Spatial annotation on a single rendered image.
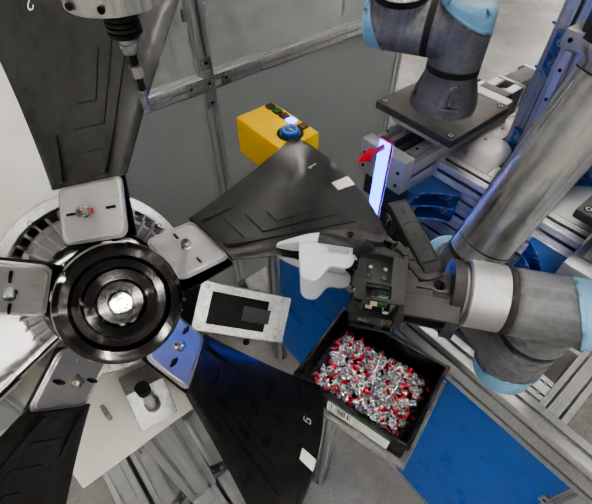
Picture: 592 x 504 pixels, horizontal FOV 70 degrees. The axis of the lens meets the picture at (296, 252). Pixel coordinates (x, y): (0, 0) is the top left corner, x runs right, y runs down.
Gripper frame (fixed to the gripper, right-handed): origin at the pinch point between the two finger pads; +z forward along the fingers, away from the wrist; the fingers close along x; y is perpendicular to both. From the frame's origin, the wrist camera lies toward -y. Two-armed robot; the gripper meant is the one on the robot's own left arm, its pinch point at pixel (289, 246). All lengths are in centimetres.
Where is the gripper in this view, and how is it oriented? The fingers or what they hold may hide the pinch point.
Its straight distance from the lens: 51.5
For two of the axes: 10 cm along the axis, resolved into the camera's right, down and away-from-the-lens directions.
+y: -2.3, 8.0, -5.6
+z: -9.7, -1.7, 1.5
